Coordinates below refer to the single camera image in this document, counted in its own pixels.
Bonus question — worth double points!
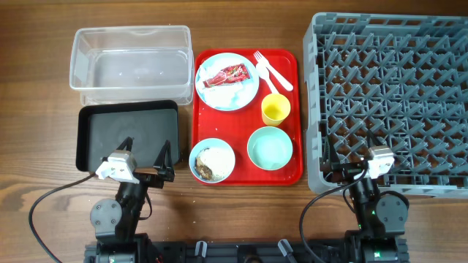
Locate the light blue bowl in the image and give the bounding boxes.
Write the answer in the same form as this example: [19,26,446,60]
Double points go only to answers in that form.
[189,138,235,184]

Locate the red serving tray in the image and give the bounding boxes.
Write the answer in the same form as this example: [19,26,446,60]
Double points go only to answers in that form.
[192,49,303,186]

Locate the yellow plastic cup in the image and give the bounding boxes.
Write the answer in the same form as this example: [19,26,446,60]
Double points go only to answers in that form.
[261,94,291,126]

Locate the green bowl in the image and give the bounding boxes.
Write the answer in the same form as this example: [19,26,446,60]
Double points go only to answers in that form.
[247,126,293,171]

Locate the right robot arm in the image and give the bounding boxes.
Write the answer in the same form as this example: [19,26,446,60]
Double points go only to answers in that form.
[323,132,410,263]

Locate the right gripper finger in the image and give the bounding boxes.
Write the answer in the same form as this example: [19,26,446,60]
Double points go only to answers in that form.
[366,130,382,148]
[321,135,341,167]

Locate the red snack wrapper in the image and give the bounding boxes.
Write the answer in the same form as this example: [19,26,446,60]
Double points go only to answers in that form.
[203,64,250,88]

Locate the rice and food scraps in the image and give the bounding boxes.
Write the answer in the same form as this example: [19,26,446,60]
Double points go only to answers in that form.
[195,147,235,182]

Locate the light blue plate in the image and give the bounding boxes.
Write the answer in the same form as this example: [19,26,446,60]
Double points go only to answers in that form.
[195,53,260,111]

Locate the white plastic spoon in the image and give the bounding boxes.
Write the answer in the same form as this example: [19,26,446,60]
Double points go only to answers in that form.
[255,63,278,94]

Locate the white napkin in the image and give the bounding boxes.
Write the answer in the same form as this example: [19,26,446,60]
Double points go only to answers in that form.
[195,72,250,110]

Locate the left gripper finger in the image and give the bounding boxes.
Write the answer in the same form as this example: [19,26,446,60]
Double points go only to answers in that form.
[153,140,174,172]
[117,137,133,151]

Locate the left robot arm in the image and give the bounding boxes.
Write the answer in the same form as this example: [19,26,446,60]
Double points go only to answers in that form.
[84,137,175,263]

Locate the grey dishwasher rack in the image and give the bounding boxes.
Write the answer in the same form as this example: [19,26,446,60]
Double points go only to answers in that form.
[303,12,467,199]

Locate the clear plastic bin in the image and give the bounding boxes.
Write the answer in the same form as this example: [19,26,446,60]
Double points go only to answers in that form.
[69,25,195,105]

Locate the white plastic fork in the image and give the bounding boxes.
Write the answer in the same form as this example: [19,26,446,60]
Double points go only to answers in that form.
[254,50,293,91]

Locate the black tray bin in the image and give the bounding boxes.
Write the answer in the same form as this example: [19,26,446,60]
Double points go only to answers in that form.
[75,100,180,172]

